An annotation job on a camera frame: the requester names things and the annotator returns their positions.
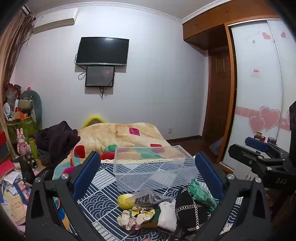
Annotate yellow plush ball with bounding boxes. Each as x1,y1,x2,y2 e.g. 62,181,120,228
117,194,136,209

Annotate grey green plush toy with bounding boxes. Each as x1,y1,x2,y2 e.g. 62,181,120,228
19,89,43,131

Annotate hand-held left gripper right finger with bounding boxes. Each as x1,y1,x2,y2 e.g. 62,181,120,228
195,151,274,241

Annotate black binoculars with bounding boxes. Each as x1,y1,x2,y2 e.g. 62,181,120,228
19,151,39,169

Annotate wall mounted black television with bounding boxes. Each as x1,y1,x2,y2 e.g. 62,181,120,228
75,36,130,67

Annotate white air conditioner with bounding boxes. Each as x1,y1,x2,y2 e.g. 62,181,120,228
32,8,76,35

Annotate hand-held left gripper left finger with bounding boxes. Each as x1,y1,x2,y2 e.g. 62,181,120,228
25,151,101,241

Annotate clear plastic storage box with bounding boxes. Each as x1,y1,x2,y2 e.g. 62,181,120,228
114,145,200,192

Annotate floral patterned sock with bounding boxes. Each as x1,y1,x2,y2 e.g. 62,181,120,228
117,207,156,230

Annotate wooden overhead cabinet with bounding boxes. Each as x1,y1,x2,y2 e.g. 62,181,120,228
181,0,281,49

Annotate red book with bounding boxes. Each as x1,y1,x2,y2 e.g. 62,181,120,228
0,160,16,179

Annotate small black wall monitor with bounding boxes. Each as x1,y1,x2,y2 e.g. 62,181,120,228
85,65,115,88

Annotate brown striped curtain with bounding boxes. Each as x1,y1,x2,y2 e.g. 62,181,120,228
0,5,36,130

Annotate blue wave patterned bedsheet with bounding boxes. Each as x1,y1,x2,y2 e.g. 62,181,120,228
53,159,244,241

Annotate green knitted cloth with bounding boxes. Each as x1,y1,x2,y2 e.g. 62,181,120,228
188,178,219,211

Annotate green bottle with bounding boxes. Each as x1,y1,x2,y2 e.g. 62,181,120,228
28,137,39,159

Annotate white sock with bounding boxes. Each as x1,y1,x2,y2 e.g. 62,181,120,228
158,200,178,232

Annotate dark green and mustard cloth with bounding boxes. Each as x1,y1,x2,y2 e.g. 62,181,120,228
141,208,163,229

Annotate black hat with chain pattern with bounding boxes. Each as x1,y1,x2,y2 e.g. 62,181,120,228
175,185,210,233

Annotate green paper bag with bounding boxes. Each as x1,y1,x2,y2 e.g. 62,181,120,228
7,114,38,140

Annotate pile of black clothes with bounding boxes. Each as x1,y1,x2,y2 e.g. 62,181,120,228
35,120,81,165

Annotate pink rabbit figurine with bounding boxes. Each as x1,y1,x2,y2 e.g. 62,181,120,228
16,128,31,156

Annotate beige printed blanket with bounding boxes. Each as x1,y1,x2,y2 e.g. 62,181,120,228
52,121,173,232

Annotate pile of papers and books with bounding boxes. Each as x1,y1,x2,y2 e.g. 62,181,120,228
0,169,33,226

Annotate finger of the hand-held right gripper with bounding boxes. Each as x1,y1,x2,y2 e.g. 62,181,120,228
228,143,288,172
245,136,290,158

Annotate red box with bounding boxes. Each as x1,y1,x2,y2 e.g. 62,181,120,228
0,131,11,163

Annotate brown wooden door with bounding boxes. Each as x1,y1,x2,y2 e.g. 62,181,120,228
202,46,232,150

